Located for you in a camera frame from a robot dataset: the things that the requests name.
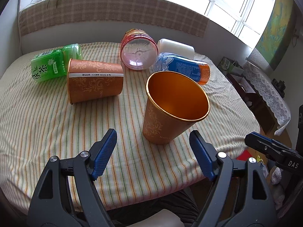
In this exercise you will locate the green tea bottle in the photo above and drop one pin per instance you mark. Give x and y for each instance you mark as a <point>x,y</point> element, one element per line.
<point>53,65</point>

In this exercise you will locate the lace-covered side table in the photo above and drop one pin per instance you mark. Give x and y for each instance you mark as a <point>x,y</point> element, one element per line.
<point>267,89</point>

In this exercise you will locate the white plastic box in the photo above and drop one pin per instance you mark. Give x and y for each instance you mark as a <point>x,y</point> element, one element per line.
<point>176,48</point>

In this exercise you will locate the striped cloth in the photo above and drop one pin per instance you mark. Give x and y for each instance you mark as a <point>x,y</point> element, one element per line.
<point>47,127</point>

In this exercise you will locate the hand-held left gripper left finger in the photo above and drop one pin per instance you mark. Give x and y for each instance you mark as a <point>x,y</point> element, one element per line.
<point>105,155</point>

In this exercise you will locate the red label clear bottle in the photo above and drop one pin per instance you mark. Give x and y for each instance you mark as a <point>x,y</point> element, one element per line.
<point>138,53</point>

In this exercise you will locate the plaid cloth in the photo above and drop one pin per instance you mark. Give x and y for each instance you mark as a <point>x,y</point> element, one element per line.
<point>113,16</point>

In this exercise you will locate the orange patterned cup white band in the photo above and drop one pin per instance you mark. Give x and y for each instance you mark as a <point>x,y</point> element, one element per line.
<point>94,81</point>

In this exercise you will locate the dark wooden cabinet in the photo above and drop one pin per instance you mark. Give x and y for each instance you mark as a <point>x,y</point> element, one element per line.
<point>251,104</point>

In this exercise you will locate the green carton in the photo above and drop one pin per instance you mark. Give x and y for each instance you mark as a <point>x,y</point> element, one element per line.
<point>228,65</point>

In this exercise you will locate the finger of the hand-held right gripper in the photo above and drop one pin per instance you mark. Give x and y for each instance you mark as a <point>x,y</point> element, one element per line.
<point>260,141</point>

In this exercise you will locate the red floor item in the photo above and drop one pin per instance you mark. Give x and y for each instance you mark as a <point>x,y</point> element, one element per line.
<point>246,156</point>

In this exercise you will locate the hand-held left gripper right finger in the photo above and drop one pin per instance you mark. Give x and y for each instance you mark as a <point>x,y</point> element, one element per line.
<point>201,156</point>

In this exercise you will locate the wall poster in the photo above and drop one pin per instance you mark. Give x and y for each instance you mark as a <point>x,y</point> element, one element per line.
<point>277,30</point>

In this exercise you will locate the blue label orange bottle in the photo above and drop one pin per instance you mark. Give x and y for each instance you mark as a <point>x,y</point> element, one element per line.
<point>184,67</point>

